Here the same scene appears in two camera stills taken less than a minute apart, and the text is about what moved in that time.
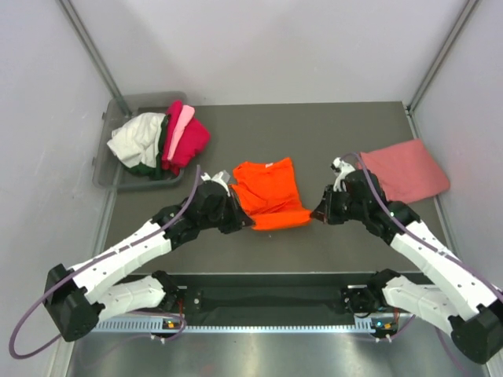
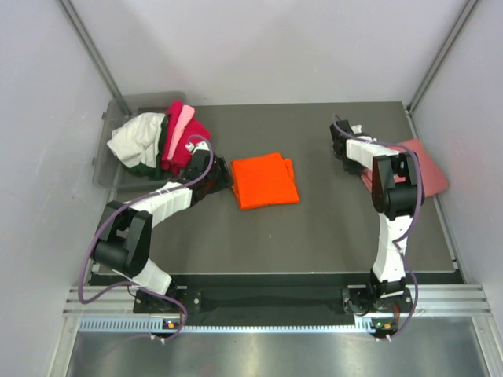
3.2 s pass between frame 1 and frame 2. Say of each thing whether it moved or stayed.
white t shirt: stayed
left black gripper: moved
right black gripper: moved
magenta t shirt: stayed
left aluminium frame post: stayed
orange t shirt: moved
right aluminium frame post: stayed
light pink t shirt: stayed
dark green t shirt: stayed
